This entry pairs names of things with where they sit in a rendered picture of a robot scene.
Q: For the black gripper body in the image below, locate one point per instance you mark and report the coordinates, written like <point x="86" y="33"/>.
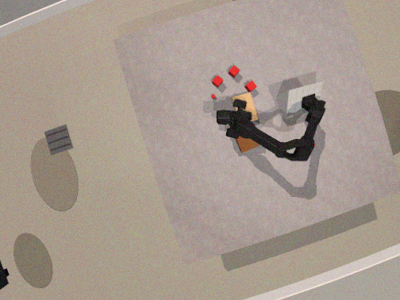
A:
<point x="240" y="104"/>

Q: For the brown square block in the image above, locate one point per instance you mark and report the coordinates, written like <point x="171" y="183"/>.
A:
<point x="246" y="144"/>

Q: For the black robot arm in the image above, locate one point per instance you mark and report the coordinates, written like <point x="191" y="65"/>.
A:
<point x="240" y="122"/>

